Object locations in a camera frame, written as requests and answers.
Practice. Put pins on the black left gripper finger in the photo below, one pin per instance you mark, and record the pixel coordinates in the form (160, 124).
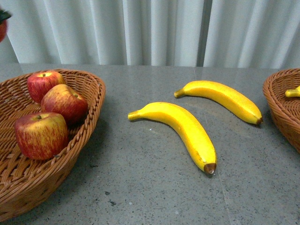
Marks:
(4, 15)

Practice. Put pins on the red apple large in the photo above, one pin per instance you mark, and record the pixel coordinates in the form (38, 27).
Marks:
(3, 30)

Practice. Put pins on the yellow banana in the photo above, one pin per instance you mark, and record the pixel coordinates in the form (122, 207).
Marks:
(231, 99)
(292, 93)
(186, 125)

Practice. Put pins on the near red yellow apple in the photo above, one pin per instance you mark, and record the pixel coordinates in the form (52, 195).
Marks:
(41, 135)

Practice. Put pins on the left brown wicker basket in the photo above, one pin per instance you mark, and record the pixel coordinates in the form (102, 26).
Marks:
(26, 183)

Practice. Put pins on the brown wicker basket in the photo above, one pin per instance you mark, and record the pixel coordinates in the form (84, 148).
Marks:
(26, 183)
(285, 111)

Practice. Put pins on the grey white curtain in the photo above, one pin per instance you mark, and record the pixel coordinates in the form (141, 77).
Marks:
(204, 33)

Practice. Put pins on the right brown wicker basket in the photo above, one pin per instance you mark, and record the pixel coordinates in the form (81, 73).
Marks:
(285, 111)

